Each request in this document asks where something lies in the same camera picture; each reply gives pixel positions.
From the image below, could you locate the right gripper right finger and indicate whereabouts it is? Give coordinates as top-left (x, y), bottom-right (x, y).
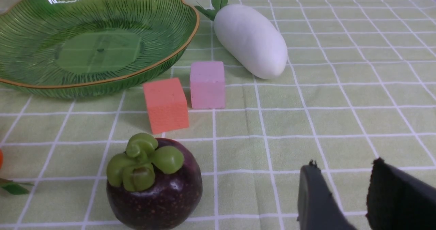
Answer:
top-left (366, 158), bottom-right (436, 230)

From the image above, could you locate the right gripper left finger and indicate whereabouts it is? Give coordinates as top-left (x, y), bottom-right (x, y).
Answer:
top-left (297, 160), bottom-right (356, 230)

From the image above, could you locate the white radish with leaves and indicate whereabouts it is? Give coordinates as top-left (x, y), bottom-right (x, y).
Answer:
top-left (195, 0), bottom-right (288, 79)

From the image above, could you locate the orange tomato with leaves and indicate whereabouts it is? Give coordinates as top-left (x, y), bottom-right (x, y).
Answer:
top-left (0, 149), bottom-right (34, 195)

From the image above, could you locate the green checkered tablecloth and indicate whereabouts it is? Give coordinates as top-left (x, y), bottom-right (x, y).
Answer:
top-left (1, 0), bottom-right (436, 230)

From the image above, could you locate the purple mangosteen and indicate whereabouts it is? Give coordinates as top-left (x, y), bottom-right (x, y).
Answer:
top-left (106, 133), bottom-right (203, 230)

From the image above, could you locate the pink foam cube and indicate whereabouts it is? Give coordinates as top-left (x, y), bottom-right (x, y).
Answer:
top-left (190, 61), bottom-right (226, 109)

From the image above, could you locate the orange foam cube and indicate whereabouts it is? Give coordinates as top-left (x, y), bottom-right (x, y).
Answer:
top-left (143, 78), bottom-right (189, 134)

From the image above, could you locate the green glass plate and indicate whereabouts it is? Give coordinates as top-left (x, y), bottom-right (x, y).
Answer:
top-left (0, 0), bottom-right (200, 98)

